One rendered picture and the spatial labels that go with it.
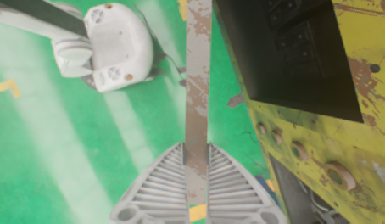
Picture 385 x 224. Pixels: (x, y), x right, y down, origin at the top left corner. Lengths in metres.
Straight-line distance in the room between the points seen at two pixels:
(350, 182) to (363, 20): 0.27
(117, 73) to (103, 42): 0.26
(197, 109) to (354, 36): 0.22
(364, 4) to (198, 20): 0.19
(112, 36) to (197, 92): 1.16
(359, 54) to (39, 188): 2.43
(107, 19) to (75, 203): 1.81
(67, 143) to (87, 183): 0.45
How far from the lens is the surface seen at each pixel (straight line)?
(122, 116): 1.57
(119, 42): 1.25
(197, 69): 0.16
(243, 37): 0.79
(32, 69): 2.08
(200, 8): 0.18
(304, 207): 0.97
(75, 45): 0.93
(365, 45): 0.28
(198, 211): 1.87
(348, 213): 0.50
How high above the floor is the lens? 1.38
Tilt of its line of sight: 84 degrees down
